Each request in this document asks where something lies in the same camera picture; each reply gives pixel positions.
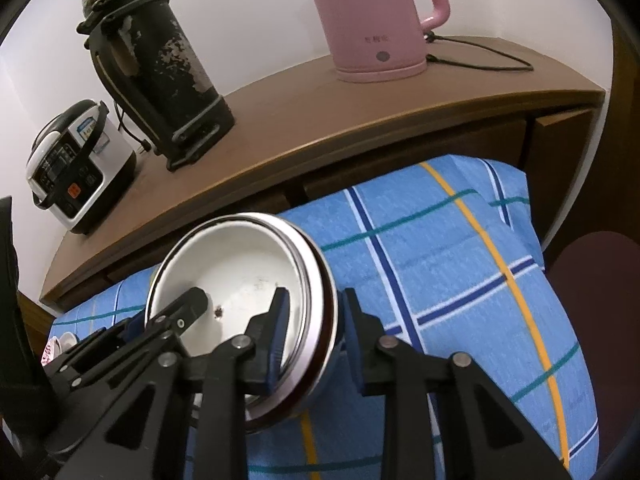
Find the white black rice cooker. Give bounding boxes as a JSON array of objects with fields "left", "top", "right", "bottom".
[{"left": 26, "top": 100, "right": 137, "bottom": 235}]

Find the brown wooden side cabinet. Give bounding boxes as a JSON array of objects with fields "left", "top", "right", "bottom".
[{"left": 40, "top": 37, "right": 604, "bottom": 310}]

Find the white enamel bowl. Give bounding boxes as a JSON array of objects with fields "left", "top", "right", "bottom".
[{"left": 144, "top": 212, "right": 342, "bottom": 432}]

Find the black kettle power cord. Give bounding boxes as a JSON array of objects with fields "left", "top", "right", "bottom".
[{"left": 422, "top": 30, "right": 535, "bottom": 73}]

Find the pink electric kettle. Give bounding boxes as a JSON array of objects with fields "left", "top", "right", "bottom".
[{"left": 314, "top": 0, "right": 450, "bottom": 84}]

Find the rice cooker power cord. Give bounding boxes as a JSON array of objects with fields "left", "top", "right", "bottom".
[{"left": 113, "top": 103, "right": 152, "bottom": 156}]

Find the black thermos flask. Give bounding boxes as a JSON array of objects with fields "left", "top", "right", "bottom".
[{"left": 77, "top": 0, "right": 235, "bottom": 171}]

